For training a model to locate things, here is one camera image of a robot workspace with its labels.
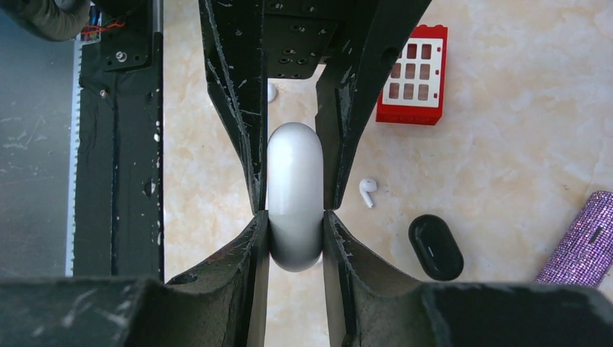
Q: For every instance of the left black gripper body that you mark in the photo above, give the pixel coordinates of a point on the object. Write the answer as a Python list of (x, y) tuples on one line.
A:
[(297, 35)]

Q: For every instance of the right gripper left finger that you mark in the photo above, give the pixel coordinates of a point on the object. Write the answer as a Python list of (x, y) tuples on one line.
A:
[(219, 302)]

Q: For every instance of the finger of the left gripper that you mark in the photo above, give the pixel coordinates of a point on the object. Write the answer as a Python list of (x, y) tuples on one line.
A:
[(347, 91), (236, 74)]

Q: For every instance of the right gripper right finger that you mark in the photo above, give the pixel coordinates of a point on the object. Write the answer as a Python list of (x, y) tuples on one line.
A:
[(372, 303)]

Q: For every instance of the black earbud charging case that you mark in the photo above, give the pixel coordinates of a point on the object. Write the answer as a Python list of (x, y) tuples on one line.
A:
[(436, 249)]

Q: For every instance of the white oval earbud case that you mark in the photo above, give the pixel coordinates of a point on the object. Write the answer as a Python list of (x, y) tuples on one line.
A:
[(295, 192)]

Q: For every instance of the white earbud near black case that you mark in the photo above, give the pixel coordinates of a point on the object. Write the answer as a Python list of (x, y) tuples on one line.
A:
[(366, 187)]

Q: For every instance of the white earbud near red box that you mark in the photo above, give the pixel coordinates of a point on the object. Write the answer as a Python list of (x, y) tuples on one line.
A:
[(272, 92)]

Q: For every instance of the red grid box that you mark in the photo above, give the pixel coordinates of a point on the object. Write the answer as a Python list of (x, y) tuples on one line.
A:
[(414, 91)]

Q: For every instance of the purple glitter microphone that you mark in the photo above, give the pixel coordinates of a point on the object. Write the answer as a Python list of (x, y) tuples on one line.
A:
[(584, 254)]

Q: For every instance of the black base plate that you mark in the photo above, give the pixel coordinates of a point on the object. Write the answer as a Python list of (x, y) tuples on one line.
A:
[(116, 190)]

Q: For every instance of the aluminium front rail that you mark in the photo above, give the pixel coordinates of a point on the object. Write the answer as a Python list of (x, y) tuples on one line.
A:
[(40, 110)]

